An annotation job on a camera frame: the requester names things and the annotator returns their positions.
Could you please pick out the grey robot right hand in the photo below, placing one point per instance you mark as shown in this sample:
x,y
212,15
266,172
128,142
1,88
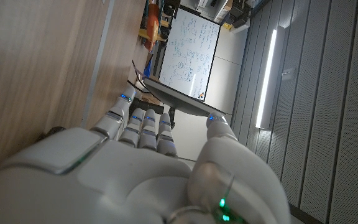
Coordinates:
x,y
129,180

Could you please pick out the whiteboard with writing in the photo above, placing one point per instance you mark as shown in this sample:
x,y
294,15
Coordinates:
x,y
190,54

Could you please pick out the computer monitor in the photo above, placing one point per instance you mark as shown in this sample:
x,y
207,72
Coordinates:
x,y
182,101

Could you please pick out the linear ceiling light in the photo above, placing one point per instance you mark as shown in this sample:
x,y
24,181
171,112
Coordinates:
x,y
266,77

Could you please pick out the orange and yellow machine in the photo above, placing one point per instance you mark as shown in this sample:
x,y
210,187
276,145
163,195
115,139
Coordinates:
x,y
152,26

